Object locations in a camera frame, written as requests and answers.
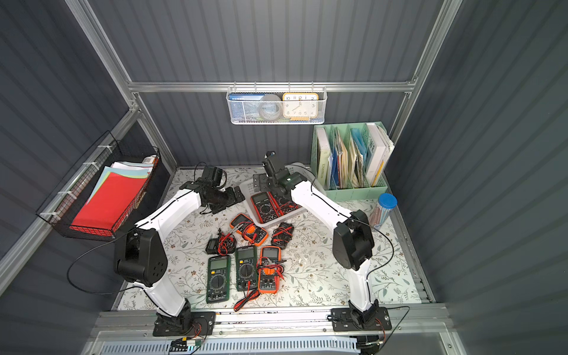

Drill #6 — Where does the orange multimeter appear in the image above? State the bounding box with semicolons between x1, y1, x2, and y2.
257;246;283;294

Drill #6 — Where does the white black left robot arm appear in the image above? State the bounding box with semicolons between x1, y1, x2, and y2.
114;182;245;318

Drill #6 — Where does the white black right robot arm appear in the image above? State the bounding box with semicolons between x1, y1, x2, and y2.
253;170;377;314

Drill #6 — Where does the white plastic perforated basket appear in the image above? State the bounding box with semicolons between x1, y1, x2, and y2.
240;157;326;227

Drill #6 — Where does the orange multimeter lying diagonal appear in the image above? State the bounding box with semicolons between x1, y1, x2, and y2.
229;213;269;246

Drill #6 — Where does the tiny black multimeter left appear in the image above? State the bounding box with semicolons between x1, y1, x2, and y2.
206;237;236;256

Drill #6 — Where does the small black multimeter with leads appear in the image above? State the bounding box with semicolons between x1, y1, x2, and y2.
271;222;294;250

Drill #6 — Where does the dark green multimeter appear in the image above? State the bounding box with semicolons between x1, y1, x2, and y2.
206;255;231;304
235;246;258;291

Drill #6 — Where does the dark green multimeter left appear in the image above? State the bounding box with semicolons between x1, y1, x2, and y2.
206;255;231;304

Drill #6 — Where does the green desktop file organizer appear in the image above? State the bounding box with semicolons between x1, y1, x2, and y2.
311;123;387;202

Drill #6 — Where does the grey tape roll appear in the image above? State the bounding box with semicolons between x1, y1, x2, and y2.
258;94;282;121

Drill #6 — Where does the yellow analog clock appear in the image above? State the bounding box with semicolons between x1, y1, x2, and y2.
282;93;320;121

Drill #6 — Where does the red paper folder stack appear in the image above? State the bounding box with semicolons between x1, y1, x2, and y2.
70;171;149;237

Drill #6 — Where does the white book in organizer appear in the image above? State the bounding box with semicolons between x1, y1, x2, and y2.
363;123;394;186

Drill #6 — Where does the blue lid clear jar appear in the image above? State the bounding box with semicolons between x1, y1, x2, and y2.
369;193;398;229

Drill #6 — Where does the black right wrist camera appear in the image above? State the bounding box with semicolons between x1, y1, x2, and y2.
262;151;283;178

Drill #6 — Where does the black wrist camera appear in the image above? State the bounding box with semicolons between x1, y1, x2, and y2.
262;151;283;178
201;166;227;189

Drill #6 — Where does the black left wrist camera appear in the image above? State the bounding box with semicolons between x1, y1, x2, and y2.
201;166;227;189

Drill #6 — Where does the white wire wall basket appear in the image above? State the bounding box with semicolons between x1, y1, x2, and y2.
226;85;328;125

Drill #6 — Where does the blue box in wall basket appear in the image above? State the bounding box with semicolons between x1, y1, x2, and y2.
227;93;265;124

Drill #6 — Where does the black wire wall tray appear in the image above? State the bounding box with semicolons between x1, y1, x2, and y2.
36;132;161;241

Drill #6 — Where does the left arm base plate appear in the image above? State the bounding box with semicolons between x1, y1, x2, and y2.
152;312;216;337

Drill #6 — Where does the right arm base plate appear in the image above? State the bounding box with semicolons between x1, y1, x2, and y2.
327;306;393;332

